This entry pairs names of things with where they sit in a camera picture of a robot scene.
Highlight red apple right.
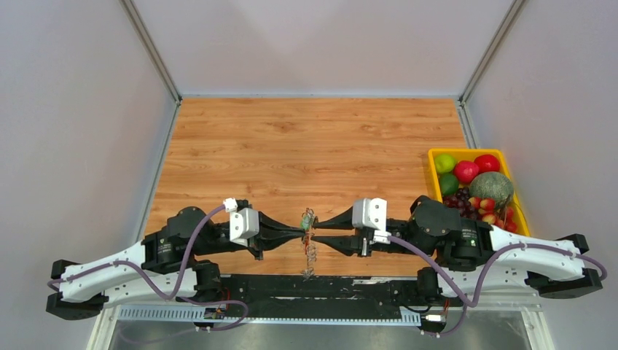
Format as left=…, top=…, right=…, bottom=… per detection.
left=474, top=154, right=501, bottom=174

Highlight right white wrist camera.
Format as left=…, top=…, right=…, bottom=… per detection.
left=352, top=198, right=391, bottom=244

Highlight red handled metal key organizer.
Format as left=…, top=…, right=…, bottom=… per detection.
left=302, top=208, right=317, bottom=281

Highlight red apple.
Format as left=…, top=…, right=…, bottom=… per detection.
left=474, top=154, right=501, bottom=174
left=452, top=160, right=480, bottom=184

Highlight green netted melon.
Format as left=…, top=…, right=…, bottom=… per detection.
left=469, top=171, right=515, bottom=207

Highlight small red peaches cluster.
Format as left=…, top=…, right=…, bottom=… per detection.
left=468, top=197, right=519, bottom=233

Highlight yellow plastic fruit bin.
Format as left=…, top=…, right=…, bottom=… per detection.
left=426, top=148, right=531, bottom=237

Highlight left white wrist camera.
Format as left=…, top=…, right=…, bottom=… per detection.
left=222, top=198, right=259, bottom=247

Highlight dark green lime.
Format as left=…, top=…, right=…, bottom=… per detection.
left=438, top=173, right=459, bottom=197

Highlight slotted white cable duct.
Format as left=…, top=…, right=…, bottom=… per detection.
left=119, top=305, right=422, bottom=327

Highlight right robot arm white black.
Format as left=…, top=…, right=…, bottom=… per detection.
left=311, top=196, right=608, bottom=307

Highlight purple grape bunch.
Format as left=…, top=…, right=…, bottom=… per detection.
left=442, top=187, right=481, bottom=220

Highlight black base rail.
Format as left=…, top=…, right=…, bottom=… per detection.
left=212, top=273, right=464, bottom=321

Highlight light green apple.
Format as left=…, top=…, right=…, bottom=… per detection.
left=434, top=154, right=458, bottom=174

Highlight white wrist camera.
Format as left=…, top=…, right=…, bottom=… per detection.
left=222, top=198, right=259, bottom=247
left=352, top=198, right=391, bottom=244

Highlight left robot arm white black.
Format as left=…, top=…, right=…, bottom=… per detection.
left=46, top=198, right=305, bottom=321

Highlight red apple left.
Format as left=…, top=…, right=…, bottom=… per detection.
left=452, top=160, right=480, bottom=184

